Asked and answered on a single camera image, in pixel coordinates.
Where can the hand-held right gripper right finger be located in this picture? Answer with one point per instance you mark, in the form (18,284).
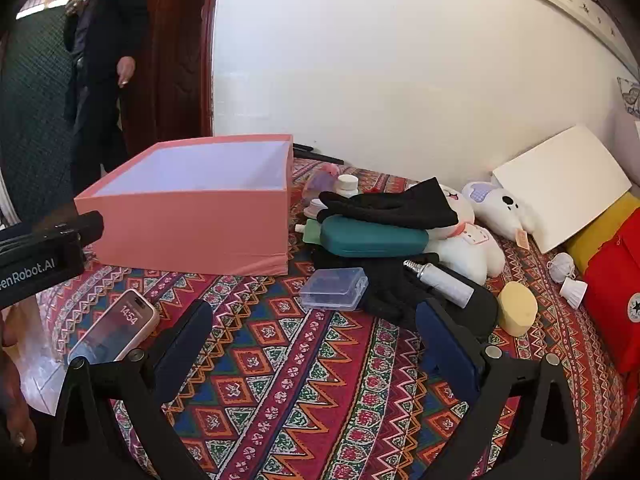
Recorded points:
(445,350)

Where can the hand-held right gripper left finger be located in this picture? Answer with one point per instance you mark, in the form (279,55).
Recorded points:
(186,345)

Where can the black oval pouch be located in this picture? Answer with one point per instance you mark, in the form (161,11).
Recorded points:
(485,310)

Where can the white spray tube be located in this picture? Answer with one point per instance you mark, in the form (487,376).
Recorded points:
(442,280)

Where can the smartphone with beige case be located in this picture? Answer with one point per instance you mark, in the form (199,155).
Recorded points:
(117,327)

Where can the black sleep mask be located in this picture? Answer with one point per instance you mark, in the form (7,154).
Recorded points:
(390,290)

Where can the yellow sponge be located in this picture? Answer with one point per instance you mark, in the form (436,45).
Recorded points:
(517,307)

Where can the white plush bear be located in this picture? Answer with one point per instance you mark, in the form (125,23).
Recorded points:
(465,250)

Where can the pink cardboard box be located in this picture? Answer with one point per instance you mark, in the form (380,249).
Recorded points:
(200,230)

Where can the clear plastic case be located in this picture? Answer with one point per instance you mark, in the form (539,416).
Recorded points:
(332,287)

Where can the teal glasses case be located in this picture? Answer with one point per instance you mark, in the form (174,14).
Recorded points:
(372,242)

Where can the white pleated cup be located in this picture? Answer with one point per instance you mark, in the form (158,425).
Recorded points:
(572,291)

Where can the black knit cloth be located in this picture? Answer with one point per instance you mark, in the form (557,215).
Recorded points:
(395,207)

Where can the white plush koala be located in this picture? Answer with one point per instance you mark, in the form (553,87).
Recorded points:
(505,207)

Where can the white round jar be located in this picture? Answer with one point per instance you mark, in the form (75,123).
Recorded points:
(316,207)

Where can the white bottle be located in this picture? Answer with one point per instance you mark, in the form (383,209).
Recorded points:
(347,185)

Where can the person's left hand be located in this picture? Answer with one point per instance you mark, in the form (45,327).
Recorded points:
(12,410)

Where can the clear plastic bag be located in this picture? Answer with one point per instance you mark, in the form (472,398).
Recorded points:
(35,360)

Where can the patterned bedsheet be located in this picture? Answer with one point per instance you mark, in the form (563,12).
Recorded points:
(310,385)

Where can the green tube white cap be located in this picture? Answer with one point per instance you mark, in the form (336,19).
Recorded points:
(311,232)

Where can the yellow and red pillow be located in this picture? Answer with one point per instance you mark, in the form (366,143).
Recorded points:
(615,290)

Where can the white board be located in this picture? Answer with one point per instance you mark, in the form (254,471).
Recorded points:
(560,190)

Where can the black pen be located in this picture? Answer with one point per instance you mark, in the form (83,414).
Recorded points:
(310,152)

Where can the red wooden door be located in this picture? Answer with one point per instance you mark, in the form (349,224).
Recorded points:
(175,50)

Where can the red wooden door frame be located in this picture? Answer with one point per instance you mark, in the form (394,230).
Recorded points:
(213,35)

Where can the wall drawing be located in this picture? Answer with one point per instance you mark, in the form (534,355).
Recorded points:
(630,100)

